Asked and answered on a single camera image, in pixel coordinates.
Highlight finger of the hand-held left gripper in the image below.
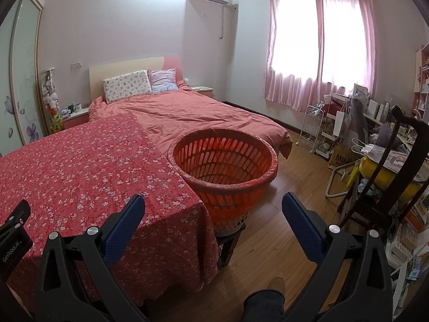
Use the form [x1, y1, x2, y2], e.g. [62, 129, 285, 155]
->
[0, 199, 31, 240]

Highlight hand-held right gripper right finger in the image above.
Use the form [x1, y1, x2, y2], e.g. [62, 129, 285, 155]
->
[282, 192, 393, 322]

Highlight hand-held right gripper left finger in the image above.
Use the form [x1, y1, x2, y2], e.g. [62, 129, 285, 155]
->
[34, 194, 150, 322]

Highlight orange plastic laundry basket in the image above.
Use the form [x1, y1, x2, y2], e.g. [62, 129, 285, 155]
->
[167, 128, 279, 232]

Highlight tan slipper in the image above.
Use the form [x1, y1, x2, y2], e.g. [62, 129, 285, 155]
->
[266, 277, 286, 296]

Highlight red floral cloth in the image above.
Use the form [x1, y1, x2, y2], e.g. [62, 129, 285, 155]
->
[0, 111, 220, 309]

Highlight dark wooden stool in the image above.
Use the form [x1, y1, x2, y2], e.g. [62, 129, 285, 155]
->
[214, 221, 249, 269]

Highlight brown paper bag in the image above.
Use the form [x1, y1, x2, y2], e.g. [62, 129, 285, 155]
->
[328, 142, 356, 175]

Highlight yellow cushion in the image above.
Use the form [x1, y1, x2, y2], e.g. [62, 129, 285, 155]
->
[358, 159, 429, 202]

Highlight person's leg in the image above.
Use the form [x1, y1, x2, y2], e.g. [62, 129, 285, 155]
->
[241, 290, 285, 322]

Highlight white trolley cart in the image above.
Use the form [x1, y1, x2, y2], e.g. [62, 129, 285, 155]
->
[317, 94, 352, 158]

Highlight dark wooden chair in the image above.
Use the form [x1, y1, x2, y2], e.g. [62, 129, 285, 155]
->
[338, 105, 429, 235]

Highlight yellow green plush toy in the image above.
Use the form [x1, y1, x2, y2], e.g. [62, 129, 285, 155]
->
[50, 112, 64, 133]

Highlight white paper bag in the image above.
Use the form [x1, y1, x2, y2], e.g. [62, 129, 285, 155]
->
[333, 111, 349, 138]

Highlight pink nightstand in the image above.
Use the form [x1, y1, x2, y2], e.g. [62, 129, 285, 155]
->
[191, 85, 214, 98]
[60, 107, 90, 130]

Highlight grey office chair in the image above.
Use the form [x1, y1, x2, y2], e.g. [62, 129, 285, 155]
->
[350, 97, 369, 138]

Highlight white flower-print wardrobe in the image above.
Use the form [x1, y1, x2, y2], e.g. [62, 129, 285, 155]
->
[0, 0, 46, 156]

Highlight hanging plush toys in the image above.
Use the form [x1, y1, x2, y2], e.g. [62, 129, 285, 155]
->
[40, 69, 61, 115]

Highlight pink duvet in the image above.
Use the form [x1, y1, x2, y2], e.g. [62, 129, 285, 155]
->
[89, 85, 292, 160]

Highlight white floral pillow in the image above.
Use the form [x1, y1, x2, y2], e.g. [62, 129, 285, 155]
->
[102, 70, 152, 104]

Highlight pink striped pillow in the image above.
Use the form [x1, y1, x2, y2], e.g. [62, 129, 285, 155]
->
[147, 68, 179, 94]

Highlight beige and pink headboard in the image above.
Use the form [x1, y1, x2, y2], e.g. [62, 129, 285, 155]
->
[89, 56, 184, 103]

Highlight white tubular frame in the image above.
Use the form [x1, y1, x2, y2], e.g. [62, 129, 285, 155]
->
[328, 164, 356, 198]

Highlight white wire rack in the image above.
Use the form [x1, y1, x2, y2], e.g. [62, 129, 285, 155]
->
[298, 105, 324, 153]

